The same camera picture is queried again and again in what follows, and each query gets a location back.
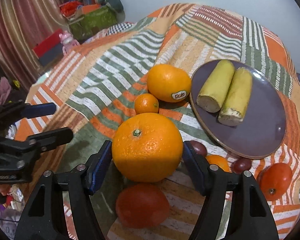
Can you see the red box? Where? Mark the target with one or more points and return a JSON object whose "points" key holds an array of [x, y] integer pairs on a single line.
{"points": [[50, 49]]}

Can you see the large orange with sticker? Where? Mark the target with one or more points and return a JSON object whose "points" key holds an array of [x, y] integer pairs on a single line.
{"points": [[168, 83]]}

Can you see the pink rabbit bottle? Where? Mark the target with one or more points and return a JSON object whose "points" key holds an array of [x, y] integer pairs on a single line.
{"points": [[68, 42]]}

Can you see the purple ceramic plate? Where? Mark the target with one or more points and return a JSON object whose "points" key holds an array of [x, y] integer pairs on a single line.
{"points": [[264, 126]]}

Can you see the red tomato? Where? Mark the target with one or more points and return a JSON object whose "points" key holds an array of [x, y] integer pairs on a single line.
{"points": [[275, 180], [142, 206]]}

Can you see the striped curtain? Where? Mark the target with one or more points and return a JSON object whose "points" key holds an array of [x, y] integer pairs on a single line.
{"points": [[23, 25]]}

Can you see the green storage box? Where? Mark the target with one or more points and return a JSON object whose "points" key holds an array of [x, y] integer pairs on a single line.
{"points": [[91, 23]]}

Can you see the patchwork striped bedspread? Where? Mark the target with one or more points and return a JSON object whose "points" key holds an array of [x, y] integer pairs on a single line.
{"points": [[94, 88]]}

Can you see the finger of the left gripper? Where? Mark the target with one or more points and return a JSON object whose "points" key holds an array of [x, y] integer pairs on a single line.
{"points": [[18, 158], [12, 112]]}

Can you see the small mandarin orange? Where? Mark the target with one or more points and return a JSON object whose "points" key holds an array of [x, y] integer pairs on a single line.
{"points": [[146, 103]]}

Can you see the large navel orange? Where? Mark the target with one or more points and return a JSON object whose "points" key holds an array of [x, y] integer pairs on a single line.
{"points": [[147, 148]]}

